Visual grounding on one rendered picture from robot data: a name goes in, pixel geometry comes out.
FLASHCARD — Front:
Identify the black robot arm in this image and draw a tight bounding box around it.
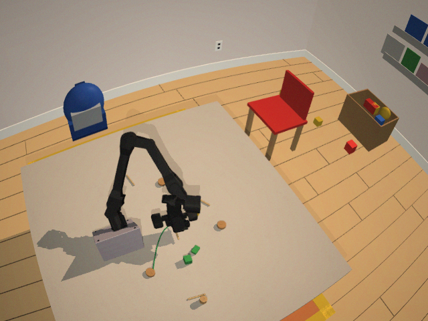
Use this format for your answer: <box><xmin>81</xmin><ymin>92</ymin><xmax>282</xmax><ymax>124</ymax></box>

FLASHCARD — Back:
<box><xmin>104</xmin><ymin>132</ymin><xmax>201</xmax><ymax>233</ymax></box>

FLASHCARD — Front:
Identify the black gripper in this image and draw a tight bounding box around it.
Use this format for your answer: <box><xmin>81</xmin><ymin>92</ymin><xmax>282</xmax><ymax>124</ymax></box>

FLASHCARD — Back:
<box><xmin>151</xmin><ymin>210</ymin><xmax>198</xmax><ymax>229</ymax></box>

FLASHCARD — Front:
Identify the green wooden block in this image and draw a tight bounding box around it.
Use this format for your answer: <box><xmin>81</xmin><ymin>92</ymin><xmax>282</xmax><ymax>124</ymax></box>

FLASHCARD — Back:
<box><xmin>191</xmin><ymin>246</ymin><xmax>200</xmax><ymax>255</ymax></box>
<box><xmin>183</xmin><ymin>255</ymin><xmax>193</xmax><ymax>265</ymax></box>

